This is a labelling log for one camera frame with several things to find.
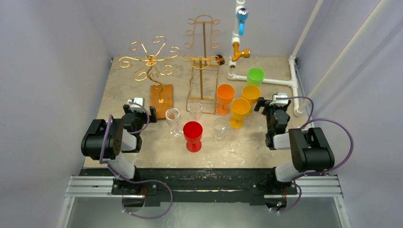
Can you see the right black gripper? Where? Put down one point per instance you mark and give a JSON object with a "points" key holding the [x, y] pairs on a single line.
{"points": [[269, 107]]}

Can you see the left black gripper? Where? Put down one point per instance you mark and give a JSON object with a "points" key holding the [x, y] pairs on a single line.
{"points": [[127, 109]]}

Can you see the gold swirl wine glass rack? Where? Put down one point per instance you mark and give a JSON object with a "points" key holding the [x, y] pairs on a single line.
{"points": [[161, 95]]}

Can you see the red plastic goblet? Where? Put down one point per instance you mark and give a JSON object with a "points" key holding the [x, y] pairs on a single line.
{"points": [[193, 133]]}

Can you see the clear wine glass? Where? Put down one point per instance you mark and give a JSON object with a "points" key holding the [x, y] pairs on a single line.
{"points": [[195, 110]]}

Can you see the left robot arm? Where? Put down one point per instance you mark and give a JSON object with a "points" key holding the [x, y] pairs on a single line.
{"points": [[107, 141]]}

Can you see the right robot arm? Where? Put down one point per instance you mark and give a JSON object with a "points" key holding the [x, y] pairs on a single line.
{"points": [[309, 148]]}

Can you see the clear stemmed glass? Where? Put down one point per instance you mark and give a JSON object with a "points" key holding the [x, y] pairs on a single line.
{"points": [[173, 118]]}

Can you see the yellow goblet rear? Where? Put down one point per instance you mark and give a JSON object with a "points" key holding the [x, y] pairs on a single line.
{"points": [[251, 93]]}

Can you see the yellow goblet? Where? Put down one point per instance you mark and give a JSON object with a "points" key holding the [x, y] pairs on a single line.
{"points": [[251, 93], [239, 109]]}

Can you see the yellow goblet front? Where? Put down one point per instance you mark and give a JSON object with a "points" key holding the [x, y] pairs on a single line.
{"points": [[239, 109]]}

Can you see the green plastic cup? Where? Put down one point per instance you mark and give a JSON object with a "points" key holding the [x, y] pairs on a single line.
{"points": [[255, 76]]}

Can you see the orange plastic goblet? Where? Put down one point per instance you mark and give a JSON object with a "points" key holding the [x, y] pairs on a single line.
{"points": [[225, 94]]}

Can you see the small clear tumbler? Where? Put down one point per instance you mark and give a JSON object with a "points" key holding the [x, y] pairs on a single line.
{"points": [[220, 128]]}

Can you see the orange faucet tap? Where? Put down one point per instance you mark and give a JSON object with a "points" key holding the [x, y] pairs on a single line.
{"points": [[237, 54]]}

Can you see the small black orange object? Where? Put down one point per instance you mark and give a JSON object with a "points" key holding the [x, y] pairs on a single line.
{"points": [[220, 59]]}

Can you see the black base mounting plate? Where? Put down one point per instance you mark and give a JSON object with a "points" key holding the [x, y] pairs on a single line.
{"points": [[152, 186]]}

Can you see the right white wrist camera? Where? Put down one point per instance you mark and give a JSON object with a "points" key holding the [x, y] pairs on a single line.
{"points": [[280, 99]]}

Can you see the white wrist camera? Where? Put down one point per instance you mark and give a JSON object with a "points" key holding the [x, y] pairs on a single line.
{"points": [[280, 99], [136, 102]]}

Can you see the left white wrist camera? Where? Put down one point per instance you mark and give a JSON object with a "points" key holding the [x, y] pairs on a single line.
{"points": [[136, 102]]}

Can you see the gold tall wire rack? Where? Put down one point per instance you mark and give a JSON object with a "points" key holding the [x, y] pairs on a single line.
{"points": [[207, 60]]}

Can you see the aluminium rail frame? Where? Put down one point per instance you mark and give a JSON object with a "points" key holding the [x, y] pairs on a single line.
{"points": [[88, 187]]}

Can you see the white pvc pipe frame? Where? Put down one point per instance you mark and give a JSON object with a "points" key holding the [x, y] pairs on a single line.
{"points": [[293, 82]]}

